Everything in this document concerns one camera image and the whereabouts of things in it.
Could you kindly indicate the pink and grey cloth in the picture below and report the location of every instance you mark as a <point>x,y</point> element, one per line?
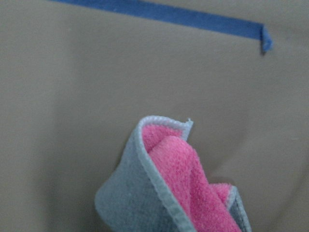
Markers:
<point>160,186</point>

